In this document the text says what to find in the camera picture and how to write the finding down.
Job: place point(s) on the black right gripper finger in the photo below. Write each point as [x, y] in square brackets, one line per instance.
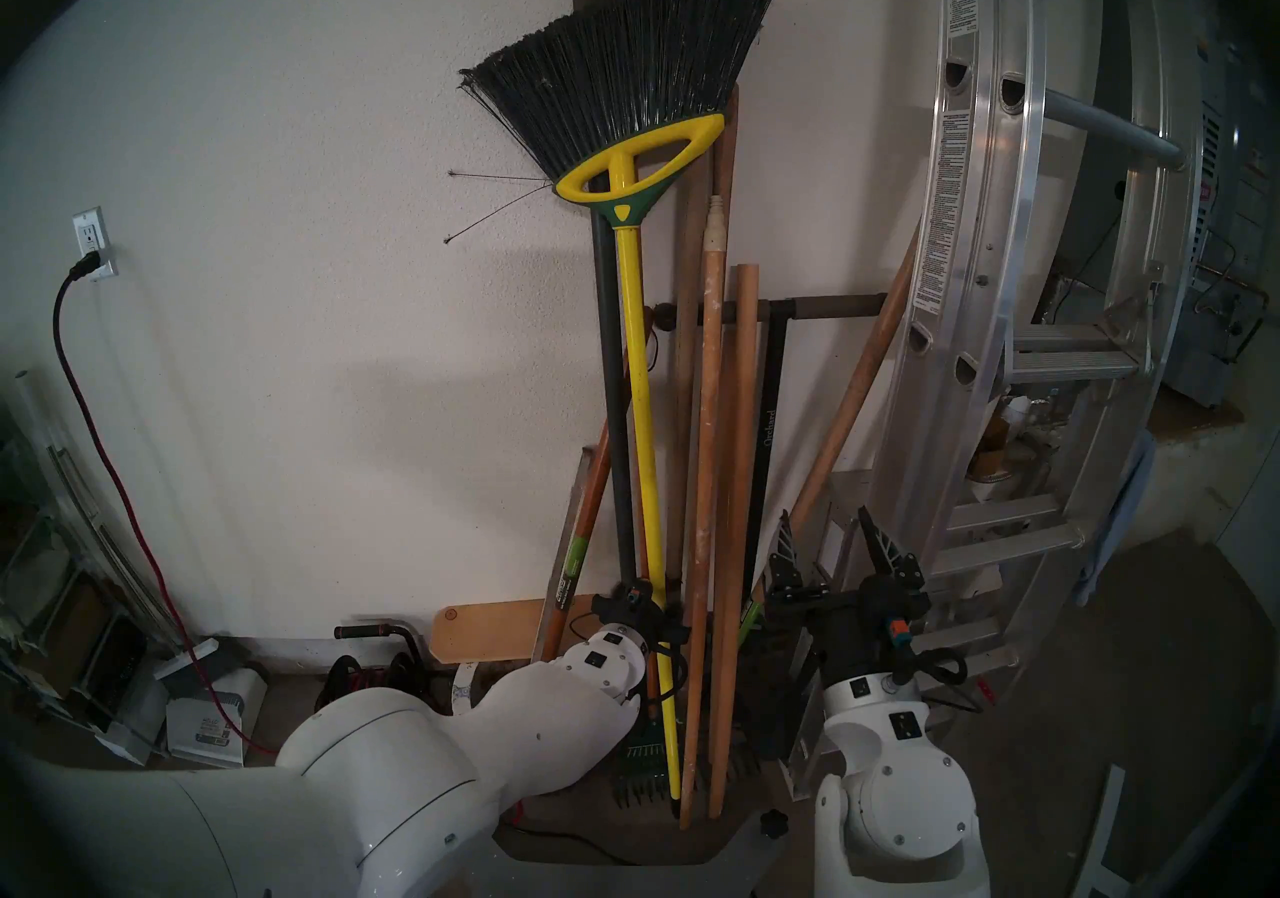
[783, 556]
[892, 558]

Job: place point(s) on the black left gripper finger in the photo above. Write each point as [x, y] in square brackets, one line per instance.
[674, 612]
[610, 598]

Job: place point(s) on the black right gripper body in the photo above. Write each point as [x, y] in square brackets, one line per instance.
[865, 631]

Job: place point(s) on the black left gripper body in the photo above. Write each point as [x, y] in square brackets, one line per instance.
[640, 621]

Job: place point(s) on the paint-stained wooden pole white tip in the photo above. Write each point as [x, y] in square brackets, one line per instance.
[708, 426]

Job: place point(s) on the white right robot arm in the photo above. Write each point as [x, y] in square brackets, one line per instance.
[895, 786]

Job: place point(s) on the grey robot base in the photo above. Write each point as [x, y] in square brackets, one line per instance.
[600, 881]

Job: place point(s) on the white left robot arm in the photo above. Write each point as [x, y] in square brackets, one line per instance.
[400, 786]

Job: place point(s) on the aluminium step ladder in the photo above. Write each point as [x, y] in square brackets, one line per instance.
[1000, 516]

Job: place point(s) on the light wooden board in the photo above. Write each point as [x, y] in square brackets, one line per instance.
[490, 631]

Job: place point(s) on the plain flat-topped wooden stick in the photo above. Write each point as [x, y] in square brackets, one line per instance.
[738, 426]

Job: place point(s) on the white plastic bottle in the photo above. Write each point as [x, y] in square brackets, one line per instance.
[1015, 411]

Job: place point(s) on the grey pole with black grip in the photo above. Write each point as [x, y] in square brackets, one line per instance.
[610, 326]

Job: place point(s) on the white strip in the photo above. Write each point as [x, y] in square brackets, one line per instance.
[1100, 826]

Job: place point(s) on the aluminium extension ladder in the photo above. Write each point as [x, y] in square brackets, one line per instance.
[975, 206]

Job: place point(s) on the white box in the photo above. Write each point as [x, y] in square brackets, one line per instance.
[215, 716]

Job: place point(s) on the cluttered storage shelf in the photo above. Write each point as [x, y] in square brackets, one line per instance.
[60, 626]

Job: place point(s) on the white wall outlet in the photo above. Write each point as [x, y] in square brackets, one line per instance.
[90, 228]

